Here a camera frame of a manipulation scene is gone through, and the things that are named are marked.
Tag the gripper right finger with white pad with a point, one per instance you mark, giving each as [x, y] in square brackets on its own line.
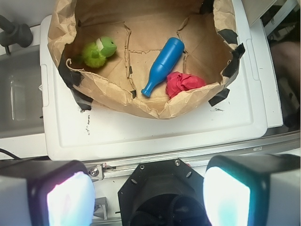
[253, 190]

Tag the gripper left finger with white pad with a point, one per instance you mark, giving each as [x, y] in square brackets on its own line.
[45, 193]

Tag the red paper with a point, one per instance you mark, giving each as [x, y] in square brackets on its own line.
[177, 82]

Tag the white plastic lid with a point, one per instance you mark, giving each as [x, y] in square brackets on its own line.
[98, 134]

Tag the green plush toy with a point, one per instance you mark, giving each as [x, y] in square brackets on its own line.
[95, 54]

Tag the blue plastic bottle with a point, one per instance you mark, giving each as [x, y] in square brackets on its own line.
[163, 64]

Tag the brown paper bag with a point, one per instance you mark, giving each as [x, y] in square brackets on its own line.
[140, 29]

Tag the grey clamp knob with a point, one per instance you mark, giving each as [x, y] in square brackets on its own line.
[14, 33]

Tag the metal corner bracket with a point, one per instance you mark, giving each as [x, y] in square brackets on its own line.
[96, 171]

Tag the aluminium rail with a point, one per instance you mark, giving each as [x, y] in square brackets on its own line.
[280, 143]

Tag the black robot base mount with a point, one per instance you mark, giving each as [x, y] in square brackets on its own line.
[163, 193]

